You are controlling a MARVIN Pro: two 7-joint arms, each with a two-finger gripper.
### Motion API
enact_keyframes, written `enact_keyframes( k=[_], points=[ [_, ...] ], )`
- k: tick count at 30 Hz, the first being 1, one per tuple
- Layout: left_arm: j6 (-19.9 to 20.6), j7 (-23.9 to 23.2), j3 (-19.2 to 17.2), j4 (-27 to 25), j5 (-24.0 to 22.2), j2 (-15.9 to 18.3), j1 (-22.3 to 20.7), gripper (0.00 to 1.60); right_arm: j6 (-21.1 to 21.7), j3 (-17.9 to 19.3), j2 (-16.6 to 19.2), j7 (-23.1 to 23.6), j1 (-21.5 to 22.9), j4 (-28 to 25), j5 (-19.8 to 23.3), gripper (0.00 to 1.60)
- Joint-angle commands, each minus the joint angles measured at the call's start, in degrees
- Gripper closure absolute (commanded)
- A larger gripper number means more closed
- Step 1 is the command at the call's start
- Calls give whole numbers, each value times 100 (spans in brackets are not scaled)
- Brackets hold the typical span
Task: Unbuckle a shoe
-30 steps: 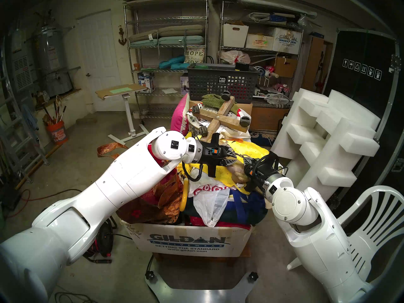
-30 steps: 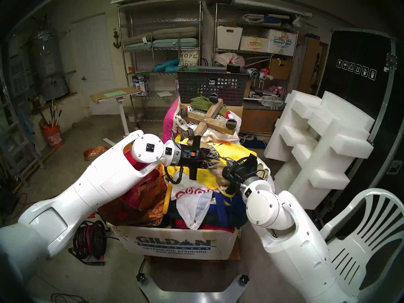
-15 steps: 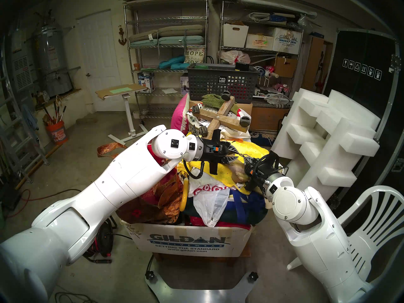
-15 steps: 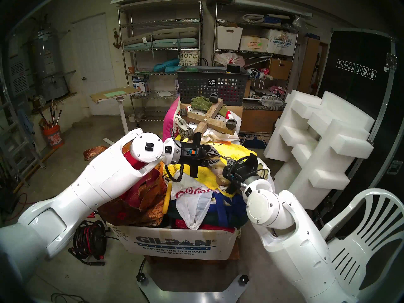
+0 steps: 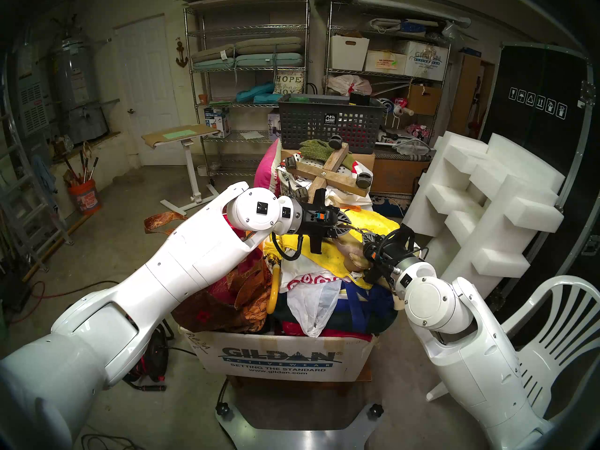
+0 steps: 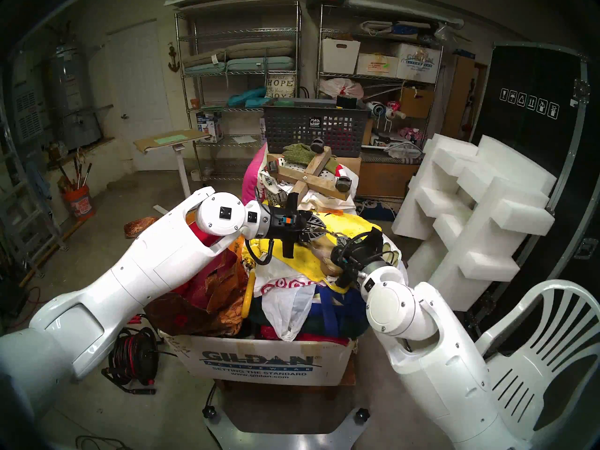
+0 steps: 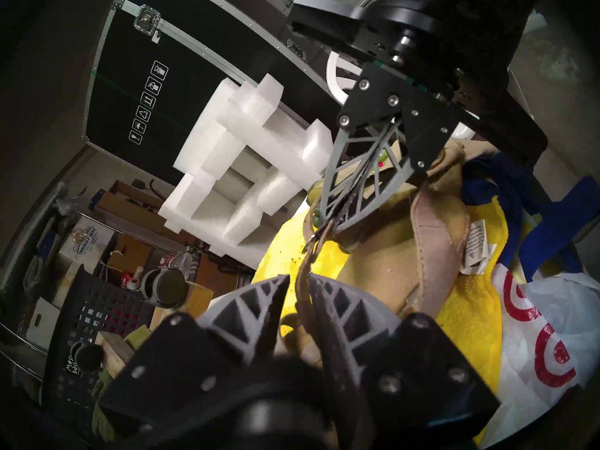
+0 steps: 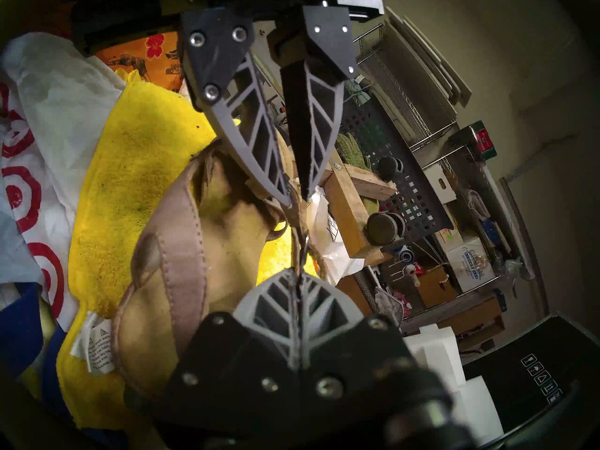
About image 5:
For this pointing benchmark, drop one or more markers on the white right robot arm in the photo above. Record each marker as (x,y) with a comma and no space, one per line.
(468,360)

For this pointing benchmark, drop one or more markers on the small white Gildan box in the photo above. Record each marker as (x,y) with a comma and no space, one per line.
(426,60)

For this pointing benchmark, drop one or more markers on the large Gildan activewear carton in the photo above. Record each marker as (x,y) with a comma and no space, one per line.
(281,360)

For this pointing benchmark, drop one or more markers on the yellow towel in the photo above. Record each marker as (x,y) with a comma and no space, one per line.
(382,226)

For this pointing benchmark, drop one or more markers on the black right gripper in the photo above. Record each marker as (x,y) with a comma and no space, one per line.
(396,247)

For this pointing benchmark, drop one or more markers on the brown wooden chest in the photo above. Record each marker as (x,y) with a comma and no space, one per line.
(398,175)

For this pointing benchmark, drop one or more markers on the flat brown cardboard box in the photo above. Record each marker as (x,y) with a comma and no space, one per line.
(365,161)

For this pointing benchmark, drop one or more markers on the pink white pillow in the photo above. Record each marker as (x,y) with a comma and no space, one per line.
(265,172)

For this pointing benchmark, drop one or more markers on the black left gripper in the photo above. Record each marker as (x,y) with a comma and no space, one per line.
(318,224)

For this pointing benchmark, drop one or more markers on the blue white product box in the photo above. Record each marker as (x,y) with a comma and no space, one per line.
(218,123)

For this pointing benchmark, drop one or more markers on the grey water heater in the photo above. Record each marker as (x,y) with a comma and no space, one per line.
(75,88)

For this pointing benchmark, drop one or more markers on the pink artificial flowers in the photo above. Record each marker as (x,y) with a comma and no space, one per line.
(417,130)

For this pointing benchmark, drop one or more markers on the mint seat cushion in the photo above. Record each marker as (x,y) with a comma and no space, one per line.
(269,60)

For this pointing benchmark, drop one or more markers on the Hope print pillow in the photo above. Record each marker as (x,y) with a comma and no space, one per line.
(288,81)

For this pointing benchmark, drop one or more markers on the white plastic chair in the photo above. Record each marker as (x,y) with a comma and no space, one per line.
(567,282)

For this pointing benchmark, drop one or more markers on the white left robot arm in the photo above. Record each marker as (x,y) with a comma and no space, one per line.
(187,266)

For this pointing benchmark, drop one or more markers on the brown wooden cabinet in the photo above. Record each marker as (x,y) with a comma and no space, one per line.
(464,93)

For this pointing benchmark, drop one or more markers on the white red-target plastic bag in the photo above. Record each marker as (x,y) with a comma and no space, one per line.
(309,308)

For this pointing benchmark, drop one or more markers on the orange patterned ribbon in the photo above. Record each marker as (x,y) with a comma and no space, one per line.
(161,218)

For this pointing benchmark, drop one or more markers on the black star knob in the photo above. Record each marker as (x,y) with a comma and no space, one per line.
(375,410)
(225,409)

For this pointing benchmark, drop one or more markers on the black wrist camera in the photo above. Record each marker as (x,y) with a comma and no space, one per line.
(322,216)
(370,257)

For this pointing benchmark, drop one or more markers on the blue white patterned cloth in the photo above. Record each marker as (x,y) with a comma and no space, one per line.
(389,204)

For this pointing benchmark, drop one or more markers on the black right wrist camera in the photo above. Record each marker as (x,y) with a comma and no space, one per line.
(370,257)

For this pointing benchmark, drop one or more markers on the green knit glove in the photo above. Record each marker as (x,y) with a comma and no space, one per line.
(316,149)

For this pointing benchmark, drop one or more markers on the white panel door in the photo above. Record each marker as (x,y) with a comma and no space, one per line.
(145,78)

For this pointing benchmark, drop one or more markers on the tan seat cushion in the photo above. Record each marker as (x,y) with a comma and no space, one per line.
(269,45)

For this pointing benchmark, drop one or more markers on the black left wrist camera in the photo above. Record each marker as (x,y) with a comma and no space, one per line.
(322,216)

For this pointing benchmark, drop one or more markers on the white foam packing insert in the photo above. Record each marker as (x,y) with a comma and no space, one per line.
(506,205)

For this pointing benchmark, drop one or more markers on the aluminium ladder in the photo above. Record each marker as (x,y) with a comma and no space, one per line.
(28,205)

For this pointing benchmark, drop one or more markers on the pale plastic shelf bag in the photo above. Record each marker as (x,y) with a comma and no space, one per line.
(347,84)

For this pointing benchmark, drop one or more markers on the red fabric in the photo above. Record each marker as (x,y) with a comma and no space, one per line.
(337,334)

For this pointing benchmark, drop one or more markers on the black yellow small box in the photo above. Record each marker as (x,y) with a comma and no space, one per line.
(360,100)

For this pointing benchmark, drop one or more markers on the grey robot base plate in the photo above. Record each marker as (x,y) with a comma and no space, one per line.
(300,439)

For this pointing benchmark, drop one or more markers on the anchor wall decoration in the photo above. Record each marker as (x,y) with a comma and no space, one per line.
(181,60)

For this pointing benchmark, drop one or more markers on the wooden cross caster dolly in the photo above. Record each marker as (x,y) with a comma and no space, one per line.
(328,172)

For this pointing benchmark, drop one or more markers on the white labelled cardboard box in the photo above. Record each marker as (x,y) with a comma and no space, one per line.
(382,62)

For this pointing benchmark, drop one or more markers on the black flight case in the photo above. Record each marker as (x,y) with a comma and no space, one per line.
(539,78)

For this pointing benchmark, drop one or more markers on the dark plastic mesh basket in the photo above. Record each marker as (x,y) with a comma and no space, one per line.
(304,121)

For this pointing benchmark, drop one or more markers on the white overbed table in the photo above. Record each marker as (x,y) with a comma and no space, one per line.
(189,168)

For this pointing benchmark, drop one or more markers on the teal blue cushion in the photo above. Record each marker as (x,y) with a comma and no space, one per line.
(253,93)

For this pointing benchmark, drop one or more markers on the grey furnace unit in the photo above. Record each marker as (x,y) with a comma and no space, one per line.
(33,107)

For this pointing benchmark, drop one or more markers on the orange plastic bucket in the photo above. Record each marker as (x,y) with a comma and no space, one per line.
(86,198)

